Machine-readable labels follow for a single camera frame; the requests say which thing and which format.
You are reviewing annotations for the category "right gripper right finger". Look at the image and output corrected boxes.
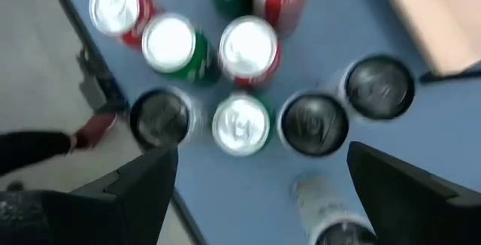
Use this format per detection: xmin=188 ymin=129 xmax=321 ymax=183
xmin=347 ymin=141 xmax=481 ymax=245

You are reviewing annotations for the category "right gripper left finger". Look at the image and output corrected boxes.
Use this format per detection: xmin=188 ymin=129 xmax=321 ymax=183
xmin=71 ymin=146 xmax=180 ymax=245

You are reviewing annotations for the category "white Celsius can black top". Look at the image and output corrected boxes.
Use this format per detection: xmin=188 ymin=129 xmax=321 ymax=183
xmin=337 ymin=53 xmax=417 ymax=122
xmin=129 ymin=86 xmax=206 ymax=152
xmin=291 ymin=169 xmax=379 ymax=245
xmin=276 ymin=89 xmax=351 ymax=159

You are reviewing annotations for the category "person's shoe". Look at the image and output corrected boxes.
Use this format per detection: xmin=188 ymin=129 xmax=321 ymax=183
xmin=69 ymin=112 xmax=118 ymax=150

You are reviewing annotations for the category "person's leg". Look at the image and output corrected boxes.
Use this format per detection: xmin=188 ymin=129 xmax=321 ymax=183
xmin=0 ymin=131 xmax=74 ymax=177

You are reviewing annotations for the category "blue table mat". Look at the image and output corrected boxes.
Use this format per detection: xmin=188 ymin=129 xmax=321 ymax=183
xmin=56 ymin=0 xmax=481 ymax=245

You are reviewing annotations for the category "small black table camera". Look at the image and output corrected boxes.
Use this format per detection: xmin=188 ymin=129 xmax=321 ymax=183
xmin=77 ymin=45 xmax=131 ymax=116

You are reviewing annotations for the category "wooden shelf black wire frame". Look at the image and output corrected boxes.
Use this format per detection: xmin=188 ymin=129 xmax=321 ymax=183
xmin=374 ymin=0 xmax=481 ymax=85

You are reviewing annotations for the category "black aluminium table frame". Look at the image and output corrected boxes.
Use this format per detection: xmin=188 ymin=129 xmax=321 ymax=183
xmin=44 ymin=0 xmax=208 ymax=245

